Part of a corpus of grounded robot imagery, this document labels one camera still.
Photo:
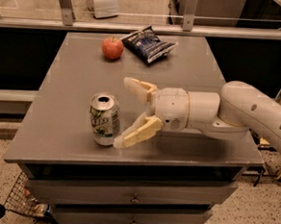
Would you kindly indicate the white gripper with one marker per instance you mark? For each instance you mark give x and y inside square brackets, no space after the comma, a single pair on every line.
[170,106]

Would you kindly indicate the wire basket on floor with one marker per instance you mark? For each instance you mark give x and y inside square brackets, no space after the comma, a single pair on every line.
[22,202]

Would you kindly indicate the green silver 7up can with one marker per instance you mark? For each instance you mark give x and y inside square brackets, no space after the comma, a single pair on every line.
[104,118]

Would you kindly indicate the drawer knob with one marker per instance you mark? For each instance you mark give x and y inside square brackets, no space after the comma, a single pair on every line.
[133,221]
[135,199]

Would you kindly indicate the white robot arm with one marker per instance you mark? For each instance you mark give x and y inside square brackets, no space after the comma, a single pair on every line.
[226,115]

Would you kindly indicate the metal railing frame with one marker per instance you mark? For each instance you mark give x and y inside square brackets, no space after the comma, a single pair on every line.
[203,18]

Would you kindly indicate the red apple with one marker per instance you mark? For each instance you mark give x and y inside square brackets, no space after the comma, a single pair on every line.
[112,48]

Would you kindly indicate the grey drawer cabinet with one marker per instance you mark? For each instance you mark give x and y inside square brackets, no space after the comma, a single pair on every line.
[178,177]

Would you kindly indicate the blue chip bag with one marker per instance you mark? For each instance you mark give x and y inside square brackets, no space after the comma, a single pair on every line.
[147,45]

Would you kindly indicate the top drawer knob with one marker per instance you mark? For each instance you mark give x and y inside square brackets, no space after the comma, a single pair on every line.
[135,199]

